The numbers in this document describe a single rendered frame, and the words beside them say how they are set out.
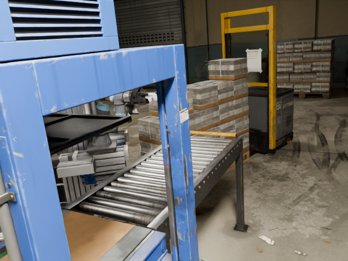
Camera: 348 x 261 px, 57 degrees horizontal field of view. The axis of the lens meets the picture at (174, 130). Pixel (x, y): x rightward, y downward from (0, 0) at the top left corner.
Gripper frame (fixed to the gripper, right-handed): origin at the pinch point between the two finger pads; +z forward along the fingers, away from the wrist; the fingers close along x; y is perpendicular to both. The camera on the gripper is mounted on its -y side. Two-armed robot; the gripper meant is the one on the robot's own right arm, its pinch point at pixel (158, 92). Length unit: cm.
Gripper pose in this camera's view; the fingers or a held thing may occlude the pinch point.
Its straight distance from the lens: 213.9
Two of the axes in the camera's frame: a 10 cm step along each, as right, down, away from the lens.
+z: 9.5, 0.2, -3.0
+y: 0.4, 9.9, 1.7
